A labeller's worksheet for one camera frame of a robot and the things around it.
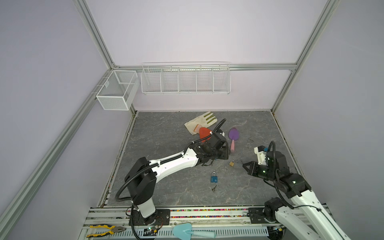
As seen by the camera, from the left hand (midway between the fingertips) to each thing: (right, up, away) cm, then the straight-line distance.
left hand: (228, 154), depth 78 cm
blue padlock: (-7, -16, +7) cm, 19 cm away
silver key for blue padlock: (-8, -21, +4) cm, 22 cm away
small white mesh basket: (-72, +40, +23) cm, 85 cm away
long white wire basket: (-24, +47, +20) cm, 56 cm away
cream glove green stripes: (-10, +19, +36) cm, 42 cm away
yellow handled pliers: (-56, -34, -8) cm, 66 cm away
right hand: (+7, -6, -3) cm, 10 cm away
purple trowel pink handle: (+10, +9, +27) cm, 30 cm away
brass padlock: (+5, -9, +13) cm, 16 cm away
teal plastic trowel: (-22, -35, -8) cm, 42 cm away
